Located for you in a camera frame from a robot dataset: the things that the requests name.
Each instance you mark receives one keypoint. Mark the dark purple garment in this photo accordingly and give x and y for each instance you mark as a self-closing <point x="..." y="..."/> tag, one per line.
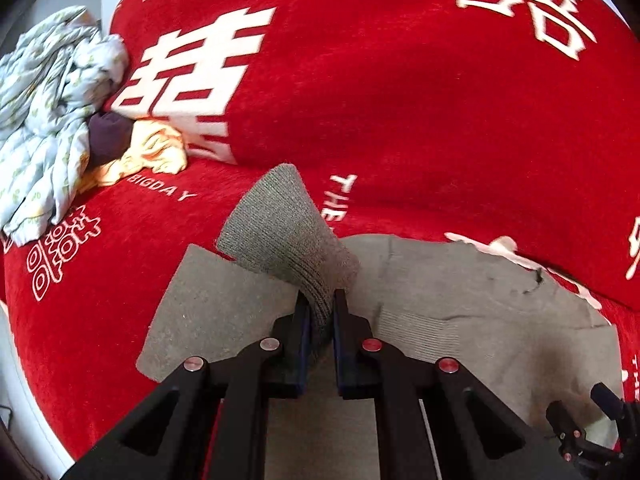
<point x="107" y="135"/>

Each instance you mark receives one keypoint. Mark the yellow orange garment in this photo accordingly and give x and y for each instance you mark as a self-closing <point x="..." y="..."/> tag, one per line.
<point x="155" y="150"/>

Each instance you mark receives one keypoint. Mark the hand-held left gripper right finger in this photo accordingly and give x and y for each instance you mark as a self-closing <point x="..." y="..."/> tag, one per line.
<point x="341" y="340"/>

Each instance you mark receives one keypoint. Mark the grey knit sweater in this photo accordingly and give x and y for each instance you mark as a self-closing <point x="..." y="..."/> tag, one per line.
<point x="475" y="300"/>

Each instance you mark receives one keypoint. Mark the light floral quilt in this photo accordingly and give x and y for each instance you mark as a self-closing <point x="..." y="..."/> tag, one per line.
<point x="40" y="110"/>

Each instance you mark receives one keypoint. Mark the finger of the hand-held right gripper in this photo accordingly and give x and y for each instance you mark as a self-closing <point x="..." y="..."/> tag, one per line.
<point x="565" y="422"/>
<point x="605" y="400"/>

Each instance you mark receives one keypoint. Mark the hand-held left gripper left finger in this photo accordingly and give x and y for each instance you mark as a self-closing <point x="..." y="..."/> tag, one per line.
<point x="301" y="340"/>

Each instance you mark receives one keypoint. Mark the red printed blanket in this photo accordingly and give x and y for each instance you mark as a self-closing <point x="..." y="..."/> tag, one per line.
<point x="375" y="110"/>

